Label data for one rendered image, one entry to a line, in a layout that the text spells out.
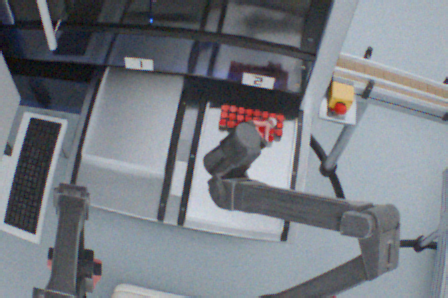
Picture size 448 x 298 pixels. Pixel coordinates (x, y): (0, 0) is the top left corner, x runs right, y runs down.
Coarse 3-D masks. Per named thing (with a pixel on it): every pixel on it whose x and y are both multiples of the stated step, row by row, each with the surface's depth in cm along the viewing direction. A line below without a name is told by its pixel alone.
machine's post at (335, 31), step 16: (336, 0) 119; (352, 0) 118; (336, 16) 125; (352, 16) 124; (336, 32) 132; (320, 48) 140; (336, 48) 138; (320, 64) 148; (320, 80) 155; (304, 96) 166; (320, 96) 163; (304, 112) 174
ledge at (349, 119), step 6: (324, 96) 178; (354, 96) 179; (324, 102) 177; (354, 102) 178; (324, 108) 176; (354, 108) 177; (318, 114) 176; (324, 114) 175; (336, 114) 175; (348, 114) 176; (354, 114) 176; (324, 120) 176; (330, 120) 176; (336, 120) 175; (342, 120) 175; (348, 120) 175; (354, 120) 175; (354, 126) 176
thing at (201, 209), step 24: (216, 120) 172; (216, 144) 169; (288, 144) 170; (264, 168) 167; (288, 168) 167; (192, 192) 162; (192, 216) 157; (216, 216) 161; (240, 216) 161; (264, 216) 162
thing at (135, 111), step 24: (120, 72) 177; (144, 72) 177; (168, 72) 177; (120, 96) 173; (144, 96) 174; (168, 96) 174; (96, 120) 170; (120, 120) 170; (144, 120) 171; (168, 120) 171; (96, 144) 167; (120, 144) 167; (144, 144) 168; (168, 144) 165; (144, 168) 163
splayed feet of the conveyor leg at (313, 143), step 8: (312, 136) 259; (312, 144) 256; (320, 152) 253; (320, 160) 252; (320, 168) 251; (336, 168) 249; (328, 176) 250; (336, 176) 249; (336, 184) 248; (336, 192) 248
